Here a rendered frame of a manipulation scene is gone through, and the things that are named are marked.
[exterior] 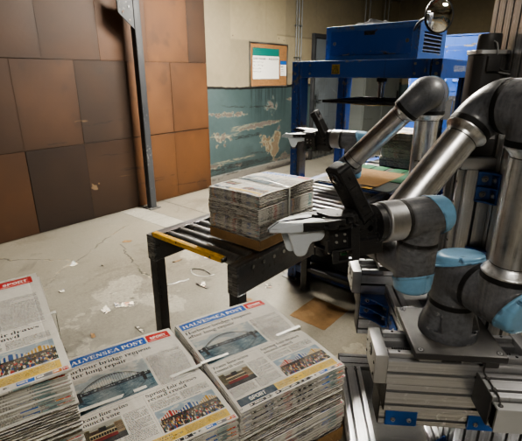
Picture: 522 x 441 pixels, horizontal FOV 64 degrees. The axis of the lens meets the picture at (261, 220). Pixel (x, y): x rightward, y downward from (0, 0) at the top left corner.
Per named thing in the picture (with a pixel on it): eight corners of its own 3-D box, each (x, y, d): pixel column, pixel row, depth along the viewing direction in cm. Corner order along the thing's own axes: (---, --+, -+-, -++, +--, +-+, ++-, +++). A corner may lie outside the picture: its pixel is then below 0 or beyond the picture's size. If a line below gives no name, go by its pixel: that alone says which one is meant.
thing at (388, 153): (414, 170, 310) (419, 134, 301) (377, 164, 328) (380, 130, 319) (432, 162, 337) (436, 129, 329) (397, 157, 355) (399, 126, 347)
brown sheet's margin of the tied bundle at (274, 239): (259, 251, 164) (259, 241, 163) (209, 234, 182) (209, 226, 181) (284, 240, 176) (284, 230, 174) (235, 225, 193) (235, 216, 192)
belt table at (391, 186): (396, 210, 249) (398, 194, 246) (306, 192, 289) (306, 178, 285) (435, 187, 300) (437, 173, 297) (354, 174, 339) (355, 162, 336)
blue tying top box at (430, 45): (417, 59, 232) (421, 19, 225) (324, 60, 268) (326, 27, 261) (443, 60, 264) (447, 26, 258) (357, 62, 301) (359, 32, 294)
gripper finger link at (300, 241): (277, 262, 66) (328, 254, 69) (275, 227, 65) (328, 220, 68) (270, 257, 69) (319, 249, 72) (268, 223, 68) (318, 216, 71)
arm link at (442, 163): (473, 66, 95) (336, 232, 96) (516, 65, 85) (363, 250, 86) (494, 101, 100) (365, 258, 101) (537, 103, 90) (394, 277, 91)
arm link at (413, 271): (403, 270, 92) (409, 224, 88) (440, 295, 82) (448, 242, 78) (373, 276, 89) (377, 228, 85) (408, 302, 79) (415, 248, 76)
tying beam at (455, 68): (439, 78, 216) (441, 58, 213) (292, 77, 274) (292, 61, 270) (474, 77, 266) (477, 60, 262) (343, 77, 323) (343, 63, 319)
